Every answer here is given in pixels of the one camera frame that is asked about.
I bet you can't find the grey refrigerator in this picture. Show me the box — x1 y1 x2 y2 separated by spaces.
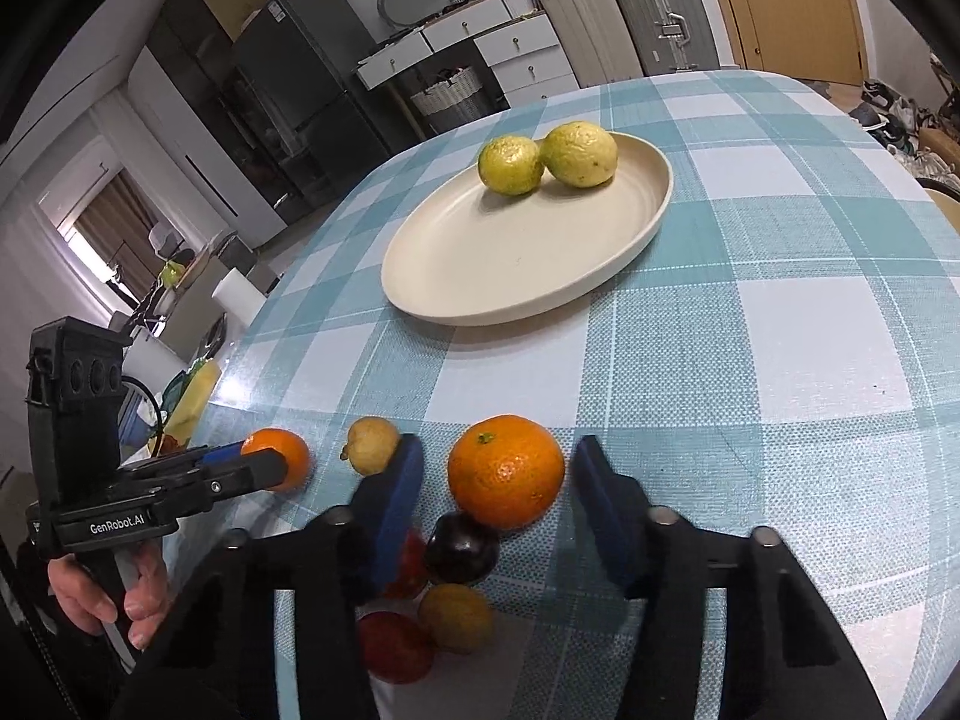
232 0 395 166

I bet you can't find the yellow-green citrus left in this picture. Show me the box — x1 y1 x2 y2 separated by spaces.
540 122 619 188

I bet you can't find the large orange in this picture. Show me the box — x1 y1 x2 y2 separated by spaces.
448 414 566 531

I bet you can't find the pile of shoes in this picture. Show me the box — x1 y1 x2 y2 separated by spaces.
851 52 960 188

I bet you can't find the green citrus right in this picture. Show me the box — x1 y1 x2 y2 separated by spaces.
478 135 545 196

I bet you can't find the beige suitcase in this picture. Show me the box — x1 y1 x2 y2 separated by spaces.
523 0 644 87

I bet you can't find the silver suitcase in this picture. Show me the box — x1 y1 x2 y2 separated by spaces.
604 0 722 76

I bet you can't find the yellow plastic bag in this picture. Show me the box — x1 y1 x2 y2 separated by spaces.
161 360 222 451

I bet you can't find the brown curtain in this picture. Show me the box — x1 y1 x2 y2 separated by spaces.
75 172 158 301

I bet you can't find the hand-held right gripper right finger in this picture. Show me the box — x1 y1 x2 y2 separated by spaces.
572 435 890 720

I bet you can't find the dark glass cabinet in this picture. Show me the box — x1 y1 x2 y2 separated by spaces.
127 0 301 248

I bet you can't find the cream oval plate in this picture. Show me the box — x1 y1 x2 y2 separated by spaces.
381 131 674 327

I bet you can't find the small orange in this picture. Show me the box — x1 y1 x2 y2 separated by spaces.
240 427 310 494

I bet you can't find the teal checked tablecloth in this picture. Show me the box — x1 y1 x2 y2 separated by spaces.
180 69 960 720

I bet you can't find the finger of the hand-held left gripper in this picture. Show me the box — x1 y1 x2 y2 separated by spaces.
120 441 250 478
161 450 291 520

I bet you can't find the dark purple plum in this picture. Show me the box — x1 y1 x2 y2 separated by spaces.
424 511 501 586

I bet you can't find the person's left hand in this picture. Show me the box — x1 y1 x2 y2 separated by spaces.
47 540 170 651

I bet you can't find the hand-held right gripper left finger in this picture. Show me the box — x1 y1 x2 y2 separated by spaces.
112 433 427 720

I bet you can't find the red tomato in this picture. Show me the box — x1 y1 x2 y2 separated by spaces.
382 529 430 601
358 611 434 685

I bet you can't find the wooden door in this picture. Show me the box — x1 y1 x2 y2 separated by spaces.
694 0 891 87

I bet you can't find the white paper towel roll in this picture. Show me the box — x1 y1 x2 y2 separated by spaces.
212 268 269 325

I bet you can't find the white drawer cabinet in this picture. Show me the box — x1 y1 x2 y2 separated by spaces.
356 0 582 110

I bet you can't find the wicker basket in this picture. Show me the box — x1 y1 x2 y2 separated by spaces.
410 66 482 117

